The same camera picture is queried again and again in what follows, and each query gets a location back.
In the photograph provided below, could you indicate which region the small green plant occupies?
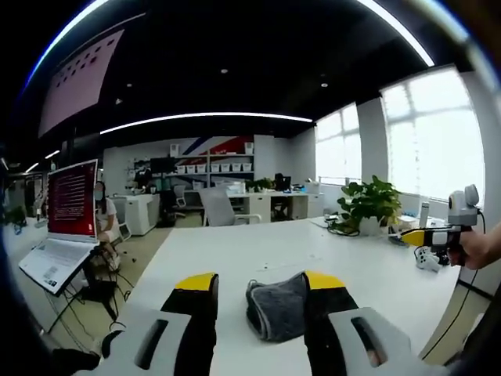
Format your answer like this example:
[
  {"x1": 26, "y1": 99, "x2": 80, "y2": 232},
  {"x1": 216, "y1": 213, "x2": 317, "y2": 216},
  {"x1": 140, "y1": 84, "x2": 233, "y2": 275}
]
[{"x1": 245, "y1": 177, "x2": 276, "y2": 193}]

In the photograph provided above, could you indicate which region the white game controller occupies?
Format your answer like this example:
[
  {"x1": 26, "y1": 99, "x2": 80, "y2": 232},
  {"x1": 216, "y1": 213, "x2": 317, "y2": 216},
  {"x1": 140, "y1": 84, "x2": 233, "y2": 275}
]
[{"x1": 413, "y1": 245, "x2": 442, "y2": 273}]

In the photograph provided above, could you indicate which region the white wall shelf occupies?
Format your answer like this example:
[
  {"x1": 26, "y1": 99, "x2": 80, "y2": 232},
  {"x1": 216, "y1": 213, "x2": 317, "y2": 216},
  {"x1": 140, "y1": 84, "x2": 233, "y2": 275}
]
[{"x1": 170, "y1": 135, "x2": 256, "y2": 188}]

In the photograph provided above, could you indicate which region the row of white storage bins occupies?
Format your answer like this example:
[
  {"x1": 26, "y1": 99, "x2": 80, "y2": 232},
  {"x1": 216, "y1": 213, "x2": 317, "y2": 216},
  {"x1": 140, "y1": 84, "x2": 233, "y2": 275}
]
[{"x1": 175, "y1": 161, "x2": 254, "y2": 175}]

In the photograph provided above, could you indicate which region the pink ceiling screen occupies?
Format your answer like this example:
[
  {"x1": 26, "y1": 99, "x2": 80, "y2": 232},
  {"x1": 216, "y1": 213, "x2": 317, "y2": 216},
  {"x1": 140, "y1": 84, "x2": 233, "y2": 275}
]
[{"x1": 38, "y1": 28, "x2": 127, "y2": 139}]

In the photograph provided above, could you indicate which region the white cabinet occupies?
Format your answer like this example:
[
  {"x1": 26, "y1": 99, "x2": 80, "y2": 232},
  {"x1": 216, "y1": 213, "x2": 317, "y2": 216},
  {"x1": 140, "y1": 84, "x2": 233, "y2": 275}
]
[{"x1": 111, "y1": 193, "x2": 162, "y2": 237}]

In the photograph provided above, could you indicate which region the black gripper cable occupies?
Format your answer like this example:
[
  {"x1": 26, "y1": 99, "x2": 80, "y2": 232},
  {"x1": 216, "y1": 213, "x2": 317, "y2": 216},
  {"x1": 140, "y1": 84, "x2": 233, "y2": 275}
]
[{"x1": 440, "y1": 209, "x2": 488, "y2": 338}]

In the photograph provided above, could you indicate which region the black laptop stand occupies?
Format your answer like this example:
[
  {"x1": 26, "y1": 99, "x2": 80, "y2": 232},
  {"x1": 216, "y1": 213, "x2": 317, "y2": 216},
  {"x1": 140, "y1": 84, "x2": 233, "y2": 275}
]
[{"x1": 46, "y1": 244, "x2": 130, "y2": 334}]

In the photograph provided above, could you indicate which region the long ceiling light strip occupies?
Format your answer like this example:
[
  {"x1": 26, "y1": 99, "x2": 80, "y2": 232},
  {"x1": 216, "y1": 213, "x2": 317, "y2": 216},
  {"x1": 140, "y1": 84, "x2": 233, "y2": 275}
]
[{"x1": 99, "y1": 112, "x2": 315, "y2": 136}]

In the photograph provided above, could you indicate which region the white laptop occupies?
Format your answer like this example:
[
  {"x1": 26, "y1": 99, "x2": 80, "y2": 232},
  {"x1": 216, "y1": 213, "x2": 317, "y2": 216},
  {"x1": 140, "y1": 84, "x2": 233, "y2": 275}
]
[{"x1": 18, "y1": 157, "x2": 99, "y2": 297}]

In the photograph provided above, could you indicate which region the black office chair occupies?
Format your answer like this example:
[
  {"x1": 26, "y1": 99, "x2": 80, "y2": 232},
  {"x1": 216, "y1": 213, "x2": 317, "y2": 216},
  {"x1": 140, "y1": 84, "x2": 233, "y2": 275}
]
[{"x1": 158, "y1": 183, "x2": 189, "y2": 227}]

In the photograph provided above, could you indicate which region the person's right hand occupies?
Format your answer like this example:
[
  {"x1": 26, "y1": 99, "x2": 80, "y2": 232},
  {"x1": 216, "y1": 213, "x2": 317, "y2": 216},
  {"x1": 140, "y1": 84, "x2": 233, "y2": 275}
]
[{"x1": 449, "y1": 222, "x2": 501, "y2": 272}]

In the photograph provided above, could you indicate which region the grey towel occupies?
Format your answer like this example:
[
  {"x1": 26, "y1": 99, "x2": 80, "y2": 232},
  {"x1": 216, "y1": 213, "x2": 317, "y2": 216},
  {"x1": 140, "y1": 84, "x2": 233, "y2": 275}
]
[{"x1": 245, "y1": 271, "x2": 311, "y2": 343}]

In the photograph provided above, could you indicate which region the grey office chair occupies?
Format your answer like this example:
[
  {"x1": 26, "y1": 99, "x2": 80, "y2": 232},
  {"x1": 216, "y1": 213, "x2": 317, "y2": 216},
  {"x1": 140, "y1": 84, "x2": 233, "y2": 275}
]
[{"x1": 198, "y1": 186, "x2": 262, "y2": 228}]

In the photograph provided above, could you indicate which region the narrow window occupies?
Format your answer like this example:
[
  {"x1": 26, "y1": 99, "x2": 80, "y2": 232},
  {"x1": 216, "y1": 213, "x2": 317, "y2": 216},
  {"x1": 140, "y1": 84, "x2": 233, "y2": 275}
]
[{"x1": 314, "y1": 102, "x2": 362, "y2": 186}]

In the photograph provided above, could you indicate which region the large window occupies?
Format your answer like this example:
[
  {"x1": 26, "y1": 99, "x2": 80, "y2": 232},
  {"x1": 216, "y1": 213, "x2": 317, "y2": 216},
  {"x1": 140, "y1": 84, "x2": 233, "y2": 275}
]
[{"x1": 380, "y1": 64, "x2": 486, "y2": 203}]

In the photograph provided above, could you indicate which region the black monitor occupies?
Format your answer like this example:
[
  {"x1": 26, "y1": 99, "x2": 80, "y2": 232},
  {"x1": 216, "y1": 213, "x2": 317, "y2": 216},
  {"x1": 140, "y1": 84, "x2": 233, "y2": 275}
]
[{"x1": 149, "y1": 157, "x2": 176, "y2": 174}]

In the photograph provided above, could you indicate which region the white office desk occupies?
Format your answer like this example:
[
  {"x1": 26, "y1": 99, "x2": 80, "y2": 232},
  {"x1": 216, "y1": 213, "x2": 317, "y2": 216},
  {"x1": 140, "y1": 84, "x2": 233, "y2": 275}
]
[{"x1": 228, "y1": 189, "x2": 324, "y2": 223}]

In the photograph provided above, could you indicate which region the green potted plant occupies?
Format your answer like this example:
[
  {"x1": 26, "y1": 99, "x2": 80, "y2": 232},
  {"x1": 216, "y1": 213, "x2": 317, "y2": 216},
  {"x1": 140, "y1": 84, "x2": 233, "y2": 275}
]
[{"x1": 336, "y1": 174, "x2": 403, "y2": 237}]

